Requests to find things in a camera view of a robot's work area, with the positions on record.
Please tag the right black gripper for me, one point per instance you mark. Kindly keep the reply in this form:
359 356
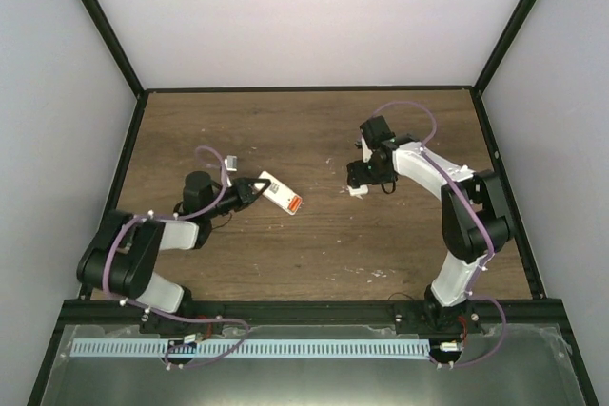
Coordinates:
359 177

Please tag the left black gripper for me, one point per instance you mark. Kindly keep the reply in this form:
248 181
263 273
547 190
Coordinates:
244 193

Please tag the white battery cover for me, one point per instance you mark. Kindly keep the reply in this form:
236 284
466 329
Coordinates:
358 192

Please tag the white remote control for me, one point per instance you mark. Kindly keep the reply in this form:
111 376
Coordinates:
279 193

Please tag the orange battery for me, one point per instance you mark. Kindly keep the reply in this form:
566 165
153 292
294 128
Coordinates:
294 204

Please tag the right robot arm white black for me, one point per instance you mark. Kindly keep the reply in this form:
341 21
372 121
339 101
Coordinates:
476 220

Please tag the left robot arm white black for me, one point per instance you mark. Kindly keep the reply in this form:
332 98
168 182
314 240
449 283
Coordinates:
120 259

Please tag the metal front plate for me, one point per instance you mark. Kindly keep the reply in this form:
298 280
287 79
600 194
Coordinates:
514 365

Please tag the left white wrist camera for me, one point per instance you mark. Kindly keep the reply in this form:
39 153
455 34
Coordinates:
231 166

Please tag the light blue slotted cable duct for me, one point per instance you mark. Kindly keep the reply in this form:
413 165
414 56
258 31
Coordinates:
251 348

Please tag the black aluminium frame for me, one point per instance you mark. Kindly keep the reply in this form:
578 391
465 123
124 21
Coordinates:
547 307

